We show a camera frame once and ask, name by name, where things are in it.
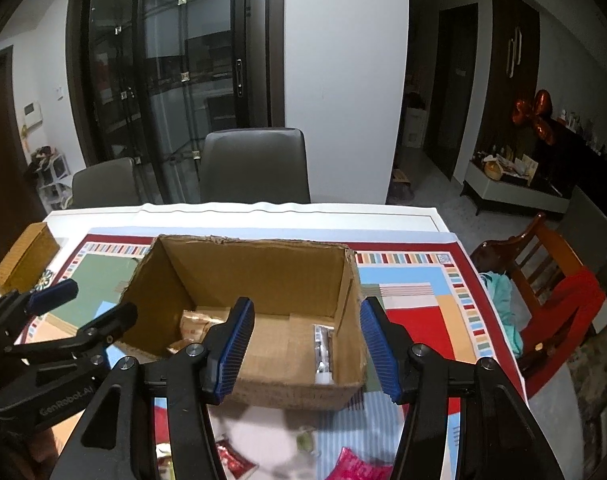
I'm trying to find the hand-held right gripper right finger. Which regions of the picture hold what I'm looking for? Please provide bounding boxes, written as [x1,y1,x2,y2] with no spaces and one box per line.
[359,296,567,480]

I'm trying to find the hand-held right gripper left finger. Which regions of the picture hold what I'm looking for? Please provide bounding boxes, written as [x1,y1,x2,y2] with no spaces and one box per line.
[51,296,257,480]

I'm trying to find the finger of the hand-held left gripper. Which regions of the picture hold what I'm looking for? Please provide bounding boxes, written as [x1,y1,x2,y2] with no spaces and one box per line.
[0,279,79,334]
[4,302,138,367]

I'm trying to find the brown cardboard box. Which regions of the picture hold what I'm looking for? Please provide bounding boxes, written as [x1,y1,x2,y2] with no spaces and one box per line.
[114,234,369,412]

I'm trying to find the red snack packet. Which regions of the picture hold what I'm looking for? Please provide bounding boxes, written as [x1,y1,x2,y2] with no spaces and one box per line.
[214,437,258,480]

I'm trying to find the colourful patterned tablecloth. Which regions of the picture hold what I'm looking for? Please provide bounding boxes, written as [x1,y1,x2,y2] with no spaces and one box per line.
[14,227,529,480]

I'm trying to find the white tube packet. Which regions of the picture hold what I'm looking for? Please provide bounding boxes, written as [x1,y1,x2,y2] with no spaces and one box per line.
[311,324,335,386]

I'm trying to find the pink snack packet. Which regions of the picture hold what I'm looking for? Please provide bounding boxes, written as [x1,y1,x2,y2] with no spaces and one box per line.
[331,446,397,480]

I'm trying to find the light green snack packet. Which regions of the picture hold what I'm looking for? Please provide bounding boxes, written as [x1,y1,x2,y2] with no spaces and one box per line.
[294,427,317,456]

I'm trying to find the white small shelf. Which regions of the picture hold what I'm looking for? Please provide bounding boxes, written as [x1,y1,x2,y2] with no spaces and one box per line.
[34,152,74,211]

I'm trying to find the grey upholstered chair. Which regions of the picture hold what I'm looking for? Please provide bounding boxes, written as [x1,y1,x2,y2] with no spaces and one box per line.
[200,128,311,205]
[71,157,140,209]

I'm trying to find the teal cloth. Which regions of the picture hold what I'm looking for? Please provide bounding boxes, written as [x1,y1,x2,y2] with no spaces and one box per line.
[479,271,525,356]

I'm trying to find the red wooden chair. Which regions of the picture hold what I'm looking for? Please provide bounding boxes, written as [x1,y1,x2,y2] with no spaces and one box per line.
[471,214,607,396]

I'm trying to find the white low cabinet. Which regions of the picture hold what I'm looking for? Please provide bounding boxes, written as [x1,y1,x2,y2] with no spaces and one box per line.
[459,157,571,218]

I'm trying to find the white box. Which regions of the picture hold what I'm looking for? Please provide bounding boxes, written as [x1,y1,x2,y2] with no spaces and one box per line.
[401,107,427,148]

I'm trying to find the dark framed glass door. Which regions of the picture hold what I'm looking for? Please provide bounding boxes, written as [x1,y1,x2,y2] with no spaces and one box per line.
[66,0,284,206]

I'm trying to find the dark sideboard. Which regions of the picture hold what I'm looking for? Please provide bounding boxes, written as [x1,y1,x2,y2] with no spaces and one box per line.
[533,120,607,198]

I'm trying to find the orange foil balloon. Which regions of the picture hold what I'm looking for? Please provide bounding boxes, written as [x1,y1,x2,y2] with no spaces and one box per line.
[513,89,559,146]

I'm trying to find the dark wardrobe with metal handles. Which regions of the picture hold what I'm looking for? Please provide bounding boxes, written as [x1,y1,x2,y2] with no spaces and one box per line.
[483,0,541,161]

